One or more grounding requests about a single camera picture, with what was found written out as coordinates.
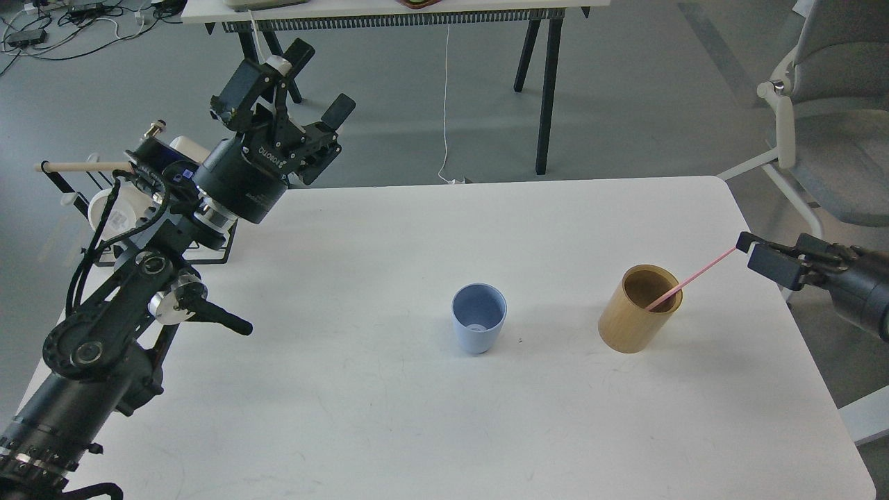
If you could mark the grey office chair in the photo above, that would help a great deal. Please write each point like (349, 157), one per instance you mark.
(829, 98)

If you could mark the white cup front on rack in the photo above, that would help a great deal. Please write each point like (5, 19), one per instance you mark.
(131, 209)

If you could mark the bamboo wooden cup holder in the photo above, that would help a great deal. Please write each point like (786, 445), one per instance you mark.
(626, 325)

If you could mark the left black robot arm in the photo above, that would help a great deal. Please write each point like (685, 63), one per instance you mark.
(134, 286)

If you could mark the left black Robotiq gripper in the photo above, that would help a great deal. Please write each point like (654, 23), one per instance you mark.
(248, 176)

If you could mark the black wire cup rack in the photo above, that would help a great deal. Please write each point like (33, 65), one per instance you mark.
(196, 254)

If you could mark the white cup rear on rack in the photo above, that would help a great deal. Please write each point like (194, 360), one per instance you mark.
(187, 147)

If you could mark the white cup on rack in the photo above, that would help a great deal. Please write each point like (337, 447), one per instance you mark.
(131, 209)
(187, 147)

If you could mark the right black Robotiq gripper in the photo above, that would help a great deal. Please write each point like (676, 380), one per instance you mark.
(859, 293)

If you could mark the pink chopstick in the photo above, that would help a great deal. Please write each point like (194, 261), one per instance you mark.
(670, 294)

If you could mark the blue plastic cup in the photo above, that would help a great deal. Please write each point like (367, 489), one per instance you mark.
(479, 312)

